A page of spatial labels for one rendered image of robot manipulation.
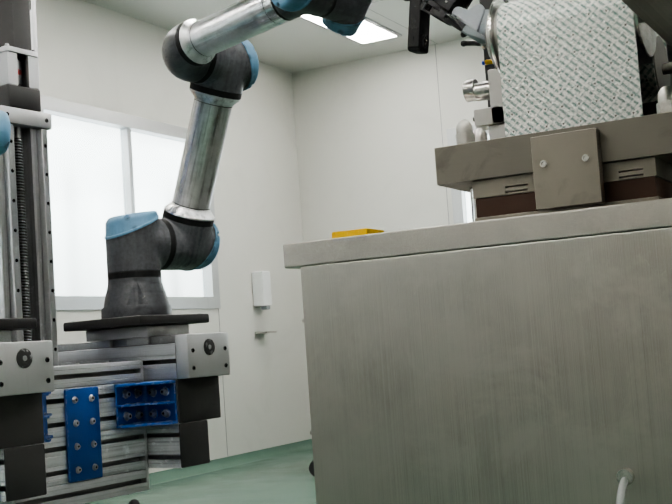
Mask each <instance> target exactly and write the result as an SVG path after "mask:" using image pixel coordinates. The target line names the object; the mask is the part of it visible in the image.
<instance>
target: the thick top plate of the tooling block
mask: <svg viewBox="0 0 672 504"><path fill-rule="evenodd" d="M590 128H597V129H599V134H600V146H601V157H602V164H604V163H611V162H619V161H626V160H633V159H641V158H648V157H657V158H659V159H661V160H663V161H665V162H667V163H669V164H671V165H672V112H665V113H659V114H652V115H646V116H639V117H633V118H626V119H620V120H613V121H607V122H600V123H594V124H587V125H581V126H574V127H568V128H561V129H555V130H548V131H542V132H535V133H529V134H522V135H516V136H509V137H503V138H496V139H490V140H483V141H477V142H470V143H464V144H457V145H451V146H444V147H438V148H434V152H435V165H436V178H437V185H438V186H443V187H447V188H451V189H456V190H460V191H465V192H469V193H470V187H472V182H473V181H480V180H487V179H495V178H502V177H509V176H516V175H524V174H531V173H533V163H532V152H531V140H530V138H531V137H537V136H544V135H550V134H557V133H563V132H570V131H576V130H583V129H590Z"/></svg>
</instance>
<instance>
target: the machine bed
mask: <svg viewBox="0 0 672 504"><path fill-rule="evenodd" d="M666 227H672V198H666V199H658V200H650V201H641V202H633V203H625V204H616V205H608V206H599V207H591V208H583V209H574V210H566V211H558V212H549V213H541V214H533V215H524V216H516V217H507V218H499V219H491V220H482V221H474V222H466V223H457V224H449V225H440V226H432V227H424V228H415V229H407V230H399V231H390V232H382V233H373V234H365V235H357V236H348V237H340V238H332V239H323V240H315V241H306V242H298V243H290V244H284V245H283V255H284V267H285V268H287V269H300V268H301V267H304V266H314V265H323V264H332V263H341V262H351V261H360V260H369V259H379V258H388V257H397V256H406V255H416V254H425V253H434V252H443V251H453V250H462V249H471V248H481V247H490V246H499V245H508V244H518V243H527V242H536V241H545V240H555V239H564V238H573V237H583V236H592V235H601V234H610V233H620V232H629V231H638V230H647V229H657V228H666Z"/></svg>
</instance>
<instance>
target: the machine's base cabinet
mask: <svg viewBox="0 0 672 504"><path fill-rule="evenodd" d="M300 269H301V284H302V299H303V314H304V329H305V344H306V359H307V373H308V388H309V403H310V418H311V433H312V448H313V462H314V477H315V492H316V504H616V499H617V491H618V487H619V483H618V482H617V480H616V474H617V472H618V471H619V470H621V469H623V468H628V469H630V470H632V471H633V473H634V476H635V479H634V481H633V482H632V483H631V484H630V485H628V486H627V488H626V493H625V499H624V504H672V227H666V228H657V229H647V230H638V231H629V232H620V233H610V234H601V235H592V236H583V237H573V238H564V239H555V240H545V241H536V242H527V243H518V244H508V245H499V246H490V247H481V248H471V249H462V250H453V251H443V252H434V253H425V254H416V255H406V256H397V257H388V258H379V259H369V260H360V261H351V262H341V263H332V264H323V265H314V266H304V267H301V268H300Z"/></svg>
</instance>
